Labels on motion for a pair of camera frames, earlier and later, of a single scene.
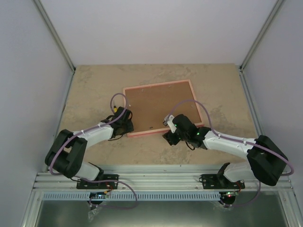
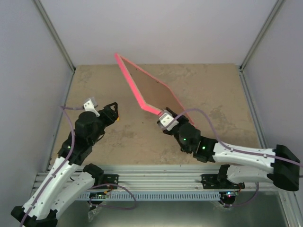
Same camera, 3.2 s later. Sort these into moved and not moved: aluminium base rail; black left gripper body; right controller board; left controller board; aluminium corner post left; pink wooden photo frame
Moved: pink wooden photo frame; black left gripper body
Not moved: aluminium base rail; left controller board; aluminium corner post left; right controller board
